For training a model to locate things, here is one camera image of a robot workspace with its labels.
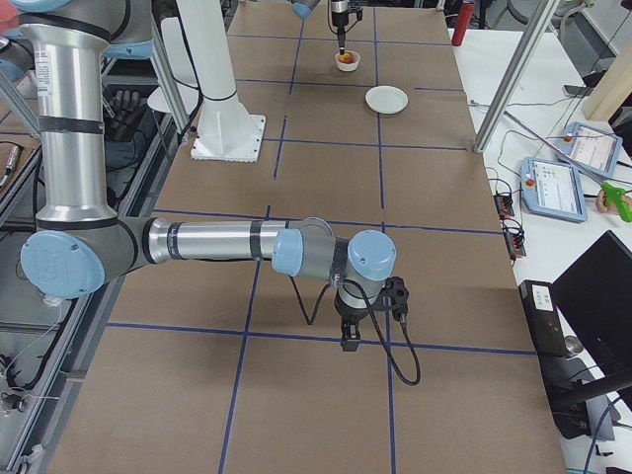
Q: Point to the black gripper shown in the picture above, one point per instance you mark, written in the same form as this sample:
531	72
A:
350	316
339	12

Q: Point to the red yellow apple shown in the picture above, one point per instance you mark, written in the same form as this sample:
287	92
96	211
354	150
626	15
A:
347	58

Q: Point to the white bowl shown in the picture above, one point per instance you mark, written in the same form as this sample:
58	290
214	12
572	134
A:
348	67

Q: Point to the white plate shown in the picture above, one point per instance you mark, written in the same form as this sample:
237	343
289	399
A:
386	100

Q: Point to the red cylinder bottle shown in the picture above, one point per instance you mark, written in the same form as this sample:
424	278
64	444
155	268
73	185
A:
462	22

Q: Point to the black desktop computer box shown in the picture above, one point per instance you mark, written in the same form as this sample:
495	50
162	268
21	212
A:
542	318

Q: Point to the black computer monitor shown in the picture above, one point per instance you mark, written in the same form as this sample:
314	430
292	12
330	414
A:
594	296

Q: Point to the near blue teach pendant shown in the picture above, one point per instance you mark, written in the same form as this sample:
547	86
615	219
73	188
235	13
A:
552	189

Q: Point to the blue teach pendant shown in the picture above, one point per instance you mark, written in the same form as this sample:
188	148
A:
552	189
594	148

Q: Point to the far blue teach pendant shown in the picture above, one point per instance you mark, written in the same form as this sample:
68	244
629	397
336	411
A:
594	148

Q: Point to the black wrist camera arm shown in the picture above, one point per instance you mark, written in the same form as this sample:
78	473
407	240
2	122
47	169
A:
394	297

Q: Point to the white camera pole stand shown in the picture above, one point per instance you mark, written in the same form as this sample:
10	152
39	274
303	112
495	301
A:
198	54

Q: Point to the grey aluminium frame post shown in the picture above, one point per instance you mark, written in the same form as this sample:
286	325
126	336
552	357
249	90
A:
525	48

